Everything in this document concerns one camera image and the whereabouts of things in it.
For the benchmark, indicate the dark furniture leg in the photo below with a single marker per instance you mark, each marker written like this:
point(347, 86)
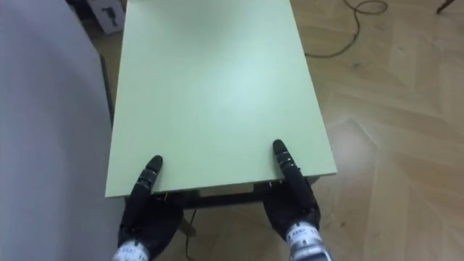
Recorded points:
point(445, 6)

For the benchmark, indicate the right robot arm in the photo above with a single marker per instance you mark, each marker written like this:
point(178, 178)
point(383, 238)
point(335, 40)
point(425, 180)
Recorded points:
point(308, 244)

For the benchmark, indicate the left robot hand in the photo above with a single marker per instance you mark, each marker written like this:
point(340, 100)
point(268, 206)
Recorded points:
point(152, 221)

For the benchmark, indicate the white cardboard box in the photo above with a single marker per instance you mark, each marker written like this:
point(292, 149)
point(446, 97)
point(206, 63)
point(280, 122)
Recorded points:
point(107, 15)

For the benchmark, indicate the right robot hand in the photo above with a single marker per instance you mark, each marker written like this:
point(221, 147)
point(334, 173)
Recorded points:
point(295, 203)

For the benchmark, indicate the pale green top desk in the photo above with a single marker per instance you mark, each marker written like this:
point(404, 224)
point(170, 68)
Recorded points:
point(217, 98)

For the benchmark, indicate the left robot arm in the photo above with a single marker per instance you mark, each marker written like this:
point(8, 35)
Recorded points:
point(130, 252)

